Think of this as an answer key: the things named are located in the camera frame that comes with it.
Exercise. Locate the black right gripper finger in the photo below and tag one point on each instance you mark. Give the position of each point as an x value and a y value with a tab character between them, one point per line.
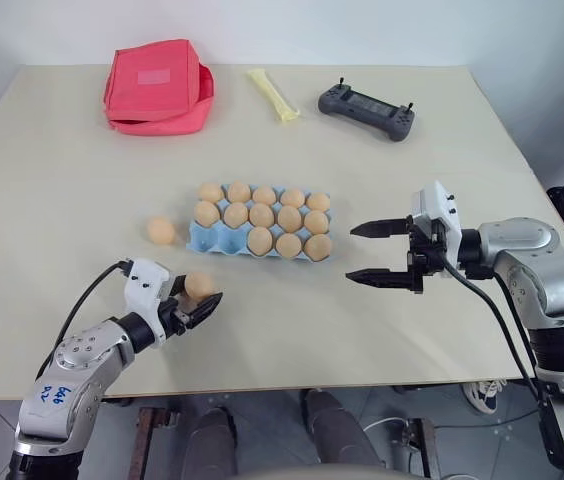
379	228
379	278

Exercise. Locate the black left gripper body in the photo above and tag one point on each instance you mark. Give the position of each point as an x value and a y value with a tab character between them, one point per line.
171	316

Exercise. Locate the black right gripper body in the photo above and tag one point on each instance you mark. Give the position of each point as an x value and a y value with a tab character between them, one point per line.
427	250

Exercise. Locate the tan egg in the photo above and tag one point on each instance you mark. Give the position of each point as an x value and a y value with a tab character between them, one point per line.
293	198
289	247
199	285
315	222
289	219
261	215
318	248
318	202
259	241
210	191
160	230
264	195
235	214
207	213
239	191

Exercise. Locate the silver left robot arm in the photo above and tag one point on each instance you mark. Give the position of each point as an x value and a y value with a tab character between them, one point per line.
77	365

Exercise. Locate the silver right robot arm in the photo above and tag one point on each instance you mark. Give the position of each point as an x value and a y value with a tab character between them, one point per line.
547	270

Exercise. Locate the blue egg carton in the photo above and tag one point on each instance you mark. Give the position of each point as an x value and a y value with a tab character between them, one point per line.
207	239

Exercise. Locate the dark grey handheld controller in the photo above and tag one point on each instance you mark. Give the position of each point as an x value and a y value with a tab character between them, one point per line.
367	107

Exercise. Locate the dark grey rounded shape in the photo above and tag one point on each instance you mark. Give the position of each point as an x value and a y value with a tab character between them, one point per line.
212	442
334	435

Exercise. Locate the white sneaker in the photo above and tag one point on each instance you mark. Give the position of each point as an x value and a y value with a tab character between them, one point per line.
482	396

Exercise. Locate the yellow soft tube packet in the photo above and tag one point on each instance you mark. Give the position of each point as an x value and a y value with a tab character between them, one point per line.
272	95

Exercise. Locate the red fabric bag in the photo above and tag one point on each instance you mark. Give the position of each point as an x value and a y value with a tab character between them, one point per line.
154	85

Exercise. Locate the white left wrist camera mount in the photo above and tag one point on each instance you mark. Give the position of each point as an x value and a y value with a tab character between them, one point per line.
146	290

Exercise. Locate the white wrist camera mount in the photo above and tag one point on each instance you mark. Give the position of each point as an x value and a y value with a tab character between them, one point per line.
437	205
146	290

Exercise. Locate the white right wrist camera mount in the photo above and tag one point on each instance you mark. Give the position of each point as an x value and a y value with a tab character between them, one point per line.
437	205

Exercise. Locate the rusty metal frame bracket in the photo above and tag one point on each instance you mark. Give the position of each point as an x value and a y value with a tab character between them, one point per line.
149	437

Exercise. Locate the dark metal frame bracket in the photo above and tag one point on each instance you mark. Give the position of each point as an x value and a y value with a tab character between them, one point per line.
423	447

